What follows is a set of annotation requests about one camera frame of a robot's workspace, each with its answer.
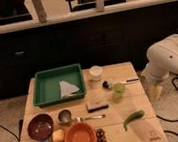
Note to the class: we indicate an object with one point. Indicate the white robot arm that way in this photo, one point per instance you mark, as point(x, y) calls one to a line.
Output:
point(163, 59)

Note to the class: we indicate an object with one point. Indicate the green pepper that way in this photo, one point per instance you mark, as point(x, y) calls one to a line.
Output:
point(133, 116)

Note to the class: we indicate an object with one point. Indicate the green plastic tray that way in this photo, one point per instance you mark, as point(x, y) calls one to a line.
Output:
point(47, 89)

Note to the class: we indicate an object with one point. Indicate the white paper cup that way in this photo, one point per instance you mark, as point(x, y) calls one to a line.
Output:
point(95, 72)

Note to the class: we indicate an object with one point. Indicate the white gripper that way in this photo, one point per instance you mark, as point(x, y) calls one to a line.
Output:
point(154, 88)

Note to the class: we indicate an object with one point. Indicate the orange bowl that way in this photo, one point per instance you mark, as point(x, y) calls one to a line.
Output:
point(80, 132)

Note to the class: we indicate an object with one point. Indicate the metal fork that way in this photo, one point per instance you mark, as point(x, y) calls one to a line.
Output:
point(77, 119)

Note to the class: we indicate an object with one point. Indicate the dark purple bowl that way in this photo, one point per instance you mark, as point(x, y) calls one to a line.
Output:
point(40, 127)

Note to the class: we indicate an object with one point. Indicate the green plastic cup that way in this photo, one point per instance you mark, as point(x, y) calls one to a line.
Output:
point(118, 90)

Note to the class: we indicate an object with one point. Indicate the white folded paper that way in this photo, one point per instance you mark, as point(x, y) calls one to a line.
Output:
point(67, 89)

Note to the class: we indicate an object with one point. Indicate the black round brush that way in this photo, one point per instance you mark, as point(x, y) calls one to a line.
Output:
point(108, 84)

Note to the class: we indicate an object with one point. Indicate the small metal cup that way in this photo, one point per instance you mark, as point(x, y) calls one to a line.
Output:
point(65, 117)

